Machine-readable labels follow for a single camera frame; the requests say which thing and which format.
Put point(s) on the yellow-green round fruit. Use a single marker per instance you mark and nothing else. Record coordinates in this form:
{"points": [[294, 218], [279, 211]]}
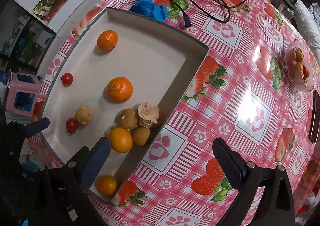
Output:
{"points": [[129, 118], [141, 136]]}

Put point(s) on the strawberry print plastic tablecloth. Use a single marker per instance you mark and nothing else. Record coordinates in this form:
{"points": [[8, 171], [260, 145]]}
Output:
{"points": [[225, 91]]}

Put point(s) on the dark shelf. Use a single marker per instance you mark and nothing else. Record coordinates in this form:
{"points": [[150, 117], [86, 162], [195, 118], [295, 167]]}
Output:
{"points": [[22, 41]]}

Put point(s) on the grey cardboard box tray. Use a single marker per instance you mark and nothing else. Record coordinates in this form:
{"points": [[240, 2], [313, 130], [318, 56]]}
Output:
{"points": [[150, 48]]}

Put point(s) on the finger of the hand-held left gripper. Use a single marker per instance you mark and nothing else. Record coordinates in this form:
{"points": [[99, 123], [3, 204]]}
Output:
{"points": [[37, 126]]}

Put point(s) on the white cushion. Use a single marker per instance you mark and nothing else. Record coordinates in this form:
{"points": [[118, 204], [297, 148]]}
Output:
{"points": [[306, 23]]}

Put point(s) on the brown walnut shell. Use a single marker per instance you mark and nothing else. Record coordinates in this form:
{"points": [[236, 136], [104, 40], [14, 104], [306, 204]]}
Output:
{"points": [[148, 115]]}

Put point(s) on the dried papery husk fruit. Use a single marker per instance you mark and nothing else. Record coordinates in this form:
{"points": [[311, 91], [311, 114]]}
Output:
{"points": [[298, 53]]}

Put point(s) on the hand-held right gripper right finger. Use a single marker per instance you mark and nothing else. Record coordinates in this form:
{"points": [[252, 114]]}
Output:
{"points": [[228, 163]]}

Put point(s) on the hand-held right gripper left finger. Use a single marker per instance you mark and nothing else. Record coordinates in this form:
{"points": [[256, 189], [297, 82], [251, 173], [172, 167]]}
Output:
{"points": [[96, 159]]}

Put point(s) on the beige lumpy walnut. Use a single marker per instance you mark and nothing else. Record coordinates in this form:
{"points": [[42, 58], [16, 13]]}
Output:
{"points": [[83, 114]]}

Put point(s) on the tangerine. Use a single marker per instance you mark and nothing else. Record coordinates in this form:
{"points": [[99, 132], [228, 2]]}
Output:
{"points": [[107, 40], [120, 139], [120, 90], [106, 185]]}

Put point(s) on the pink plastic stool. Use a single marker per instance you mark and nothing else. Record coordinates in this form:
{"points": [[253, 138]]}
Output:
{"points": [[12, 83]]}

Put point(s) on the red cherry tomato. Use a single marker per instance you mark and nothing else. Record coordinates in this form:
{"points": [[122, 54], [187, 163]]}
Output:
{"points": [[72, 124], [304, 69], [67, 79]]}

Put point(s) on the black smartphone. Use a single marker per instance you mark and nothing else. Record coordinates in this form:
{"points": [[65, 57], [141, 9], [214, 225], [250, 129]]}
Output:
{"points": [[315, 116]]}

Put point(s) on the blue rubber glove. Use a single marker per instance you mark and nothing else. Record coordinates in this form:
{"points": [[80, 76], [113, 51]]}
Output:
{"points": [[150, 7]]}

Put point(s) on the clear glass bowl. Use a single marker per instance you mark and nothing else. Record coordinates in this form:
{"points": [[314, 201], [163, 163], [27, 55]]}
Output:
{"points": [[292, 71]]}

